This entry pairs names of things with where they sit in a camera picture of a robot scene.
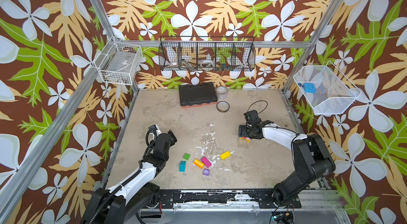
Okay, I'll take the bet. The white wire basket right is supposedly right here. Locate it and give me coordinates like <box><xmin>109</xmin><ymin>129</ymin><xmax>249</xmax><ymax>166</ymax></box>
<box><xmin>294</xmin><ymin>62</ymin><xmax>362</xmax><ymax>116</ymax></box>

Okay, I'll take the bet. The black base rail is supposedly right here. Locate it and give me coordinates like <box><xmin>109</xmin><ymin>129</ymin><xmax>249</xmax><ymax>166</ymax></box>
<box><xmin>131</xmin><ymin>188</ymin><xmax>302</xmax><ymax>209</ymax></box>

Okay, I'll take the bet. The teal wood block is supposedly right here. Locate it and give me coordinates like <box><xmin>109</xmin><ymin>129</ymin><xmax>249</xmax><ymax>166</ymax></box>
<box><xmin>179</xmin><ymin>161</ymin><xmax>186</xmax><ymax>172</ymax></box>

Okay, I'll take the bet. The orange cylinder block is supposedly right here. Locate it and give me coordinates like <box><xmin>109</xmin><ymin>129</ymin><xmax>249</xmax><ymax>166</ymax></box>
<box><xmin>193</xmin><ymin>159</ymin><xmax>205</xmax><ymax>169</ymax></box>

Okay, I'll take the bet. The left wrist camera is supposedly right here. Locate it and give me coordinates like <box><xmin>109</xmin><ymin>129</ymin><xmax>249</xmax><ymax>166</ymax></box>
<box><xmin>149</xmin><ymin>124</ymin><xmax>161</xmax><ymax>137</ymax></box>

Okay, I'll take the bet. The blue object in basket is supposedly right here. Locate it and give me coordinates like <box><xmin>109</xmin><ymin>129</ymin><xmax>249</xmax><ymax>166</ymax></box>
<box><xmin>302</xmin><ymin>83</ymin><xmax>316</xmax><ymax>94</ymax></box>

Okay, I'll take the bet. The black tool case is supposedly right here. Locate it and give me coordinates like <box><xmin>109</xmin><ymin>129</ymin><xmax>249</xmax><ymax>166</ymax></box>
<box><xmin>178</xmin><ymin>82</ymin><xmax>218</xmax><ymax>107</ymax></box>

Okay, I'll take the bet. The purple number cube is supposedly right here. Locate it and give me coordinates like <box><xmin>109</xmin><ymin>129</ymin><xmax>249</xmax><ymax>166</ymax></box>
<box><xmin>203</xmin><ymin>169</ymin><xmax>210</xmax><ymax>176</ymax></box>

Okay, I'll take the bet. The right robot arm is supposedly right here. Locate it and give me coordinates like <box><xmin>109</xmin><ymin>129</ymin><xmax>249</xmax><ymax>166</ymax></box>
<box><xmin>238</xmin><ymin>110</ymin><xmax>336</xmax><ymax>207</ymax></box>

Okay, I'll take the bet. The brown tape roll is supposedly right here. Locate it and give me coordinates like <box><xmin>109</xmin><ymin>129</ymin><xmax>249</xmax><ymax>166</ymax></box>
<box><xmin>216</xmin><ymin>101</ymin><xmax>230</xmax><ymax>113</ymax></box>

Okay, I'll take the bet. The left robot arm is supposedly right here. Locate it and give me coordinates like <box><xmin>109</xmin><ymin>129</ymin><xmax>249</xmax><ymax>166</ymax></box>
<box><xmin>81</xmin><ymin>126</ymin><xmax>177</xmax><ymax>224</ymax></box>

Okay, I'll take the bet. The white tape roll in basket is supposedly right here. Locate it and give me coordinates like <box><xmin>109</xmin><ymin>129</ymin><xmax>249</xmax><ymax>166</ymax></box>
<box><xmin>200</xmin><ymin>59</ymin><xmax>215</xmax><ymax>70</ymax></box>

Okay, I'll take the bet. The black wire basket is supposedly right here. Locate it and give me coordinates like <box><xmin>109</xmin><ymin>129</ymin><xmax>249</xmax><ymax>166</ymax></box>
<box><xmin>158</xmin><ymin>36</ymin><xmax>256</xmax><ymax>71</ymax></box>

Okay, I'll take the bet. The green cube block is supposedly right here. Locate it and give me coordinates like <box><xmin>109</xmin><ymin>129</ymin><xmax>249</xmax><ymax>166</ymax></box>
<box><xmin>183</xmin><ymin>153</ymin><xmax>191</xmax><ymax>160</ymax></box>

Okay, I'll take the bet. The magenta wood block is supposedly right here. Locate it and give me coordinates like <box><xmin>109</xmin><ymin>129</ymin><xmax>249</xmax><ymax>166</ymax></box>
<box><xmin>201</xmin><ymin>156</ymin><xmax>212</xmax><ymax>168</ymax></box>

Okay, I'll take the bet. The white wire basket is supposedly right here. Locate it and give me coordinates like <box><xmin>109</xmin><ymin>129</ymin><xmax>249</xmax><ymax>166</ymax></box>
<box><xmin>294</xmin><ymin>62</ymin><xmax>362</xmax><ymax>116</ymax></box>
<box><xmin>95</xmin><ymin>37</ymin><xmax>144</xmax><ymax>86</ymax></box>

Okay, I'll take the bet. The white wire basket left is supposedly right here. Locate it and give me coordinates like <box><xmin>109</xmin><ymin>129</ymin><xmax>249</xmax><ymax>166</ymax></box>
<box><xmin>95</xmin><ymin>37</ymin><xmax>144</xmax><ymax>86</ymax></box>

